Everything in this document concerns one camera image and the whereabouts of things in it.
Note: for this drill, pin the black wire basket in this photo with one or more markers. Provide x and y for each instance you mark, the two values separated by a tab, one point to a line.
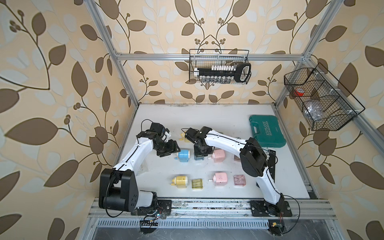
339	103
205	58

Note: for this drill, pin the clear plastic bag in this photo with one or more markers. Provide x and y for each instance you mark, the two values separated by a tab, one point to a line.
313	110

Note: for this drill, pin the blue transparent tray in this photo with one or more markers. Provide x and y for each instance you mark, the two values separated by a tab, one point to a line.
199	157

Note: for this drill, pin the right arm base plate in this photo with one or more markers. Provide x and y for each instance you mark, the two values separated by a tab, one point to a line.
265	209

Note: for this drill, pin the pink sharpener bottom row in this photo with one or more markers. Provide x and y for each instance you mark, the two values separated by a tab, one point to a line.
219	179

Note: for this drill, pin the green plastic tool case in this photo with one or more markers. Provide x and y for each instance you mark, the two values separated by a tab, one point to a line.
266	130

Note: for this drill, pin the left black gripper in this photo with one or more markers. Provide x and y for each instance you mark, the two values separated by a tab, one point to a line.
171	148

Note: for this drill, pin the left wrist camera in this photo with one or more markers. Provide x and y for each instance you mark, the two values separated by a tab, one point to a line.
166	135

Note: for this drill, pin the pink tray bottom row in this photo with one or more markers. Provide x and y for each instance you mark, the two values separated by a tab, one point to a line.
239	180

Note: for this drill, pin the pink sharpener row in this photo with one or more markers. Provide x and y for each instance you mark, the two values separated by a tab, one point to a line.
219	179
218	156

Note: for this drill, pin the blue pencil sharpener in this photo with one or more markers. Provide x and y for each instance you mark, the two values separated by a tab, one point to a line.
183	156

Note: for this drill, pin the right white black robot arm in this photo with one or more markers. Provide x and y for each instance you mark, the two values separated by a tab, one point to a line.
254	160

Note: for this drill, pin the black wire basket right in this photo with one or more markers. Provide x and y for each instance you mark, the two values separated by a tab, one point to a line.
339	103

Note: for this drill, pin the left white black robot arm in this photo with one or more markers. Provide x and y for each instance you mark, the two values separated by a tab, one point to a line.
118	186

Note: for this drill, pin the aluminium front rail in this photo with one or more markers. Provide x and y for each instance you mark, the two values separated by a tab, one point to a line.
302	209

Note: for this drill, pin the black socket rail on table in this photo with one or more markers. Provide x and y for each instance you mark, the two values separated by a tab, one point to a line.
272	161

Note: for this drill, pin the yellow sharpener top row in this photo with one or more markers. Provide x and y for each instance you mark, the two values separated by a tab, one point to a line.
183	138

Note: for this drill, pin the pink sharpener middle row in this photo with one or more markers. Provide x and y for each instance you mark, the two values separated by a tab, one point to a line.
218	156

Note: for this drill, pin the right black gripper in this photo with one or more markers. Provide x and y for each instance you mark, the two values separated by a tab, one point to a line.
208	152

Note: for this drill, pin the black wire basket back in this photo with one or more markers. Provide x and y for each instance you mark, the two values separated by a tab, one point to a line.
205	58

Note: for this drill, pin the yellow tray bottom row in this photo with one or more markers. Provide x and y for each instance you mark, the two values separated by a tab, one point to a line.
197	184

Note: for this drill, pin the black socket holder rail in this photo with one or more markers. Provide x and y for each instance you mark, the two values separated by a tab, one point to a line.
239	73

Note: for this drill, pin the brown pink tray middle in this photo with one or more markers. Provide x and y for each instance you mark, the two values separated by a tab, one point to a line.
237	159

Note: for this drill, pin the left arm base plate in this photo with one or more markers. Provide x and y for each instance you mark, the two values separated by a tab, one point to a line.
160	207

